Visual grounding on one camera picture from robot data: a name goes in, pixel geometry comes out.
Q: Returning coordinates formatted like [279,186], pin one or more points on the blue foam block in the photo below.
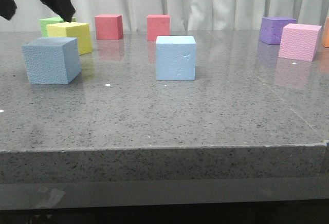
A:
[175,58]
[52,60]

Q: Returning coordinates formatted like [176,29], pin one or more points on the yellow foam block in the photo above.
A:
[77,30]

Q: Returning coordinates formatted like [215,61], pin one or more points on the red foam block left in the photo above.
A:
[109,26]

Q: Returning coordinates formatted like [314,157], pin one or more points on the red foam block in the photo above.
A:
[109,26]
[157,25]

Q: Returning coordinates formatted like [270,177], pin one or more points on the red foam block right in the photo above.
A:
[157,25]

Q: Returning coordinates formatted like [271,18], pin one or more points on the grey curtain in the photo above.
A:
[203,14]

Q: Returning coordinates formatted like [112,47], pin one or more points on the purple foam block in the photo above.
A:
[272,27]

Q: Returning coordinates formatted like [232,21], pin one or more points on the pink foam block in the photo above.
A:
[299,41]

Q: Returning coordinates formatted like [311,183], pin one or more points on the orange foam block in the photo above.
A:
[325,35]

